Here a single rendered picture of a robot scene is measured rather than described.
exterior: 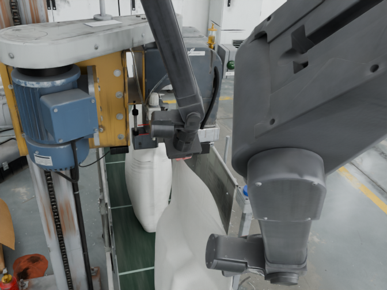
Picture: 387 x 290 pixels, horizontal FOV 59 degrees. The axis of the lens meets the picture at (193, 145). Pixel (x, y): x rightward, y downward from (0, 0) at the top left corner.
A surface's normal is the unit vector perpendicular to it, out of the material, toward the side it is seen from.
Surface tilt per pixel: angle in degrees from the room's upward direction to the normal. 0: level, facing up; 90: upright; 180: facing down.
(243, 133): 66
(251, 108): 52
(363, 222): 0
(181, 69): 104
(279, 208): 120
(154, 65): 90
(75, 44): 90
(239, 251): 31
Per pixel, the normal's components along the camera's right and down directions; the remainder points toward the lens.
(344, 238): 0.06, -0.85
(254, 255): 0.26, -0.44
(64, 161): 0.47, 0.50
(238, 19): 0.28, 0.51
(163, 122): 0.10, 0.74
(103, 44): 0.81, 0.34
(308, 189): -0.08, 0.88
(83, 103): 0.65, 0.43
